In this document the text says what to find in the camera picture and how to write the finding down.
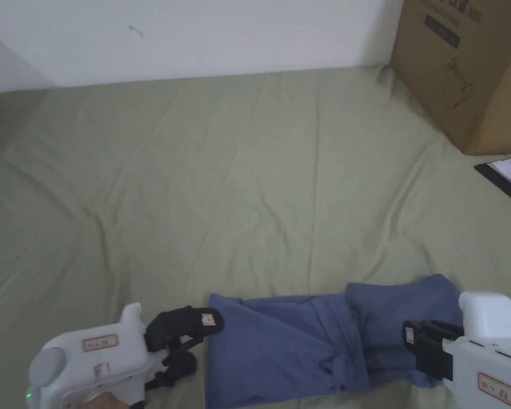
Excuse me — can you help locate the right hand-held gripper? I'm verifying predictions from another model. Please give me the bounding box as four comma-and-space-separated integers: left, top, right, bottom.
402, 291, 511, 409

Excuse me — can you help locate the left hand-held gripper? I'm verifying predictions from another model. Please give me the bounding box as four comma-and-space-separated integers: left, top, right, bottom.
25, 302, 226, 409

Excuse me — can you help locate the blue shirt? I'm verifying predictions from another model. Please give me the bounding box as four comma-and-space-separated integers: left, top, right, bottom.
206, 273, 466, 404

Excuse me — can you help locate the person's left hand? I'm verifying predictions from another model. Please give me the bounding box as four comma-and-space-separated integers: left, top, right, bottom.
83, 391, 150, 409

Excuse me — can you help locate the black clipboard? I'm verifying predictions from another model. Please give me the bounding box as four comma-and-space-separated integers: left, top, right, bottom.
473, 156, 511, 210

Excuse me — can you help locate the bed with pale green sheet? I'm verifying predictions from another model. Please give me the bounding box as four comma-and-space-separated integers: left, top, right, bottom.
0, 63, 511, 409

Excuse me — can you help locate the brown cardboard carton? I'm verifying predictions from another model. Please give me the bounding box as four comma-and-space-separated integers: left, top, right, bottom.
389, 0, 511, 157

